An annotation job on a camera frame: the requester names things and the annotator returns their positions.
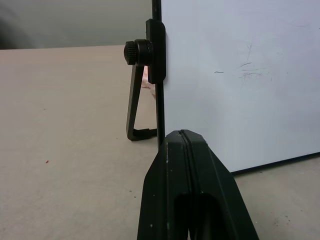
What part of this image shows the white board with black frame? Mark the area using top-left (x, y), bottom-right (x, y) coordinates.
top-left (151, 0), bottom-right (320, 176)

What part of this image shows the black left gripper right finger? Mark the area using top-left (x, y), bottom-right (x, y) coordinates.
top-left (180, 129), bottom-right (260, 240)

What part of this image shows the black board stand leg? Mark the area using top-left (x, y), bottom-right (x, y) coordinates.
top-left (126, 65), bottom-right (159, 142)

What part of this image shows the black stand clamp knob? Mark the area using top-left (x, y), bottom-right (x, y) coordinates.
top-left (122, 18), bottom-right (168, 84)

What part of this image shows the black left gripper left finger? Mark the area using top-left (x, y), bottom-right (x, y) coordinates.
top-left (136, 130), bottom-right (193, 240)

